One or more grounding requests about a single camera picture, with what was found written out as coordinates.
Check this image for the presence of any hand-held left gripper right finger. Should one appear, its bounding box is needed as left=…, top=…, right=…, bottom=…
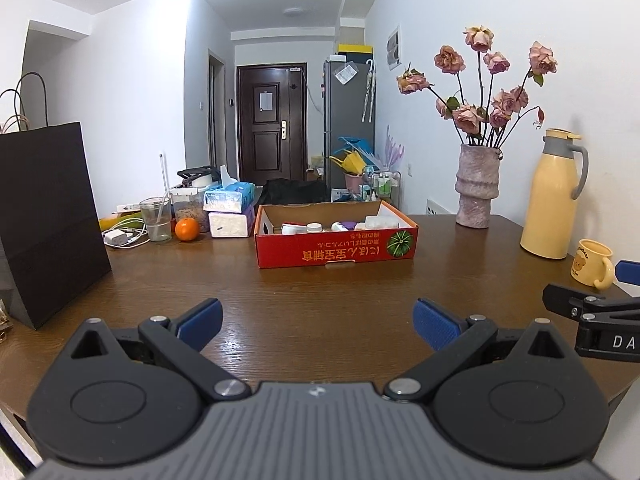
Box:
left=382, top=298, right=566, bottom=403

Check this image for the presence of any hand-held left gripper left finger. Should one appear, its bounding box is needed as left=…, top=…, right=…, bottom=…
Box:
left=72, top=298, right=251, bottom=403

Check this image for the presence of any orange-rimmed cardboard box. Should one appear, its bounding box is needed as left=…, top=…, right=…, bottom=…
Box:
left=254, top=200, right=419, bottom=269

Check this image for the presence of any yellow mug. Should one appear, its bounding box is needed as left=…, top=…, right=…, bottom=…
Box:
left=570, top=238, right=615, bottom=290

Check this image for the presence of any orange fruit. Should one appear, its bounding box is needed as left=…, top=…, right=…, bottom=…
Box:
left=175, top=218, right=201, bottom=242

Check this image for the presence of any yellow thermos jug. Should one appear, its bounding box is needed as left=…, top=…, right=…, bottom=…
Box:
left=520, top=128, right=589, bottom=260

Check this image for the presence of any clear glass cup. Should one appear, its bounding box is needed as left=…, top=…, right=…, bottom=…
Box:
left=139, top=196, right=173, bottom=243

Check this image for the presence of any clear cereal container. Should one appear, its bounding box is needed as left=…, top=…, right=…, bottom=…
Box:
left=170, top=185, right=211, bottom=233

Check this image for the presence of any blue tissue pack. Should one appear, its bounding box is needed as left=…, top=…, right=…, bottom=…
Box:
left=203, top=165, right=257, bottom=213

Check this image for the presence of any yellow packet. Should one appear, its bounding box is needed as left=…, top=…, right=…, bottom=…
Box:
left=98, top=212, right=146, bottom=231

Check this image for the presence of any pink ceramic vase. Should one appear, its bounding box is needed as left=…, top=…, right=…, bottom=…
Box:
left=454, top=143, right=501, bottom=229

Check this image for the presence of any black folding chair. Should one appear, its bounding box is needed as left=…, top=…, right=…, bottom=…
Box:
left=260, top=178, right=330, bottom=206

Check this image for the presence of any purple feather decoration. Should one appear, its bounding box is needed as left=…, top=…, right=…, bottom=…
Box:
left=382, top=125, right=405, bottom=168

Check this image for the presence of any black paper bag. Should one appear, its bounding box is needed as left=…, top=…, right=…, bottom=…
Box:
left=0, top=72, right=113, bottom=331

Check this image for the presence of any yellow and blue bags pile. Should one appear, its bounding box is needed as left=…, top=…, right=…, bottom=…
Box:
left=327, top=136, right=376, bottom=176

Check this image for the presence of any dark brown entrance door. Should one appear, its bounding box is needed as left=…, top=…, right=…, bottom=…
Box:
left=236, top=64, right=307, bottom=181

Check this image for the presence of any dried pink roses bouquet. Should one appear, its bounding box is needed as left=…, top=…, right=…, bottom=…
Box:
left=396, top=25, right=558, bottom=150

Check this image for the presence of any grey refrigerator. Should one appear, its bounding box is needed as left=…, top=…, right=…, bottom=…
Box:
left=322, top=58, right=377, bottom=203

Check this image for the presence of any white folded umbrella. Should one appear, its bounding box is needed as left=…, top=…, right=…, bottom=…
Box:
left=361, top=58, right=377, bottom=123

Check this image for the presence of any yellow and black box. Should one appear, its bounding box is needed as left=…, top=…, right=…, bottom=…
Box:
left=337, top=44, right=374, bottom=61

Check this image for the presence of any white charger with cable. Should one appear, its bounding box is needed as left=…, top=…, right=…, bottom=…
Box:
left=102, top=227, right=148, bottom=249

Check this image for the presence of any wire rack cart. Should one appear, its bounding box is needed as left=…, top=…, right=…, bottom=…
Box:
left=370, top=170, right=403, bottom=206

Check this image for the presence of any interior door frame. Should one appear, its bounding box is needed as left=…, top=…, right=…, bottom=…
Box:
left=207, top=49, right=227, bottom=171

